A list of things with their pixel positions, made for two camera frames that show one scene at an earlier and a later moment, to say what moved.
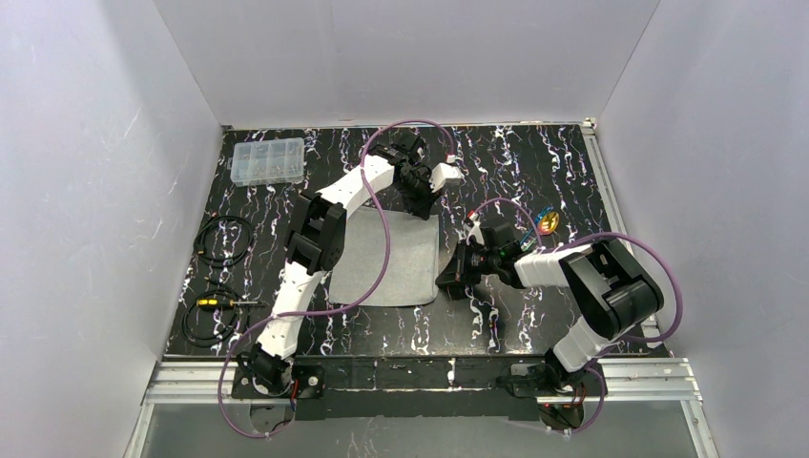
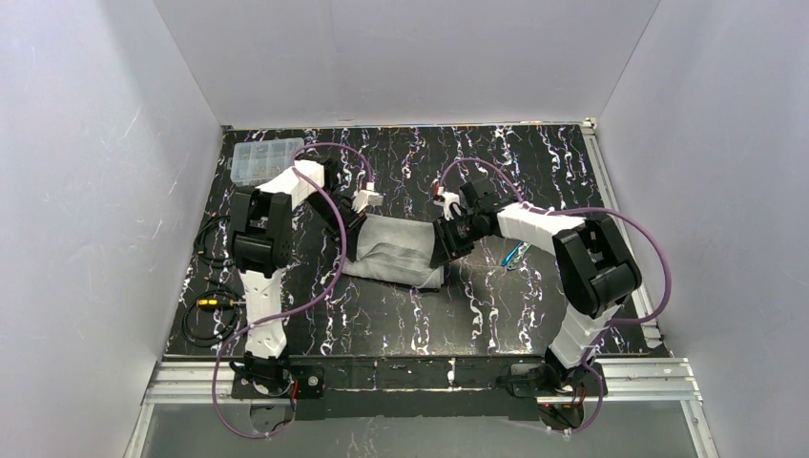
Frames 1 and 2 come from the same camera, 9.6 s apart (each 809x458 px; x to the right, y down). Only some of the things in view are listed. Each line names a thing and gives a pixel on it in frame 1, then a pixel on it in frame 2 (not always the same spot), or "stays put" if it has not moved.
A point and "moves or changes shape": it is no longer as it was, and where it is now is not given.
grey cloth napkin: [411, 275] moves or changes shape
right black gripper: [462, 266] -> [441, 243]
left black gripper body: [418, 192] -> [344, 234]
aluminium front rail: [626, 382] stays put
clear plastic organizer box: [265, 161] stays put
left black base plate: [309, 382] stays put
